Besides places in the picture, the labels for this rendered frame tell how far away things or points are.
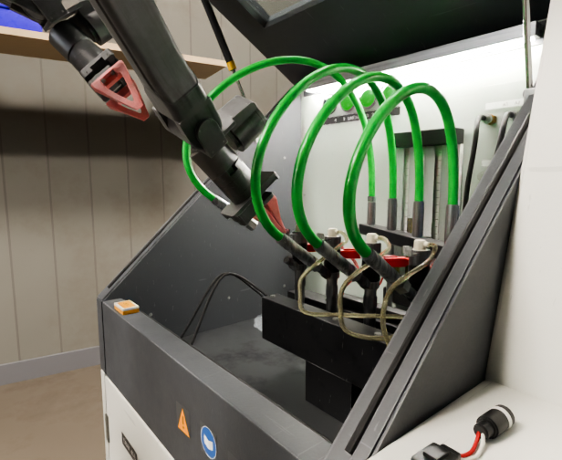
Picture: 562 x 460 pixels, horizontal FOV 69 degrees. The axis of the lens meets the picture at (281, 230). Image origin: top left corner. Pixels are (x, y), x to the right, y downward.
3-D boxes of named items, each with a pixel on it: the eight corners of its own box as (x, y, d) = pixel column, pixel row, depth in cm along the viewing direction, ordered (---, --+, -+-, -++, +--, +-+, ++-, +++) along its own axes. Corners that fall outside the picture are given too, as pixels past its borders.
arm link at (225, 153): (181, 152, 64) (190, 151, 59) (211, 123, 66) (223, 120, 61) (211, 183, 67) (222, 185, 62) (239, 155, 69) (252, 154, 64)
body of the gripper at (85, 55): (132, 82, 78) (105, 55, 78) (115, 54, 68) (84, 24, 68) (107, 105, 77) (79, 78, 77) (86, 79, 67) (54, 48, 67)
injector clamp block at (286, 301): (262, 373, 77) (261, 295, 75) (301, 359, 83) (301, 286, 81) (423, 474, 51) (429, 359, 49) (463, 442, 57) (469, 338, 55)
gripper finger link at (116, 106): (162, 110, 78) (128, 76, 78) (154, 95, 71) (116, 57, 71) (136, 134, 77) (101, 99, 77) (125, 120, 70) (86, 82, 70)
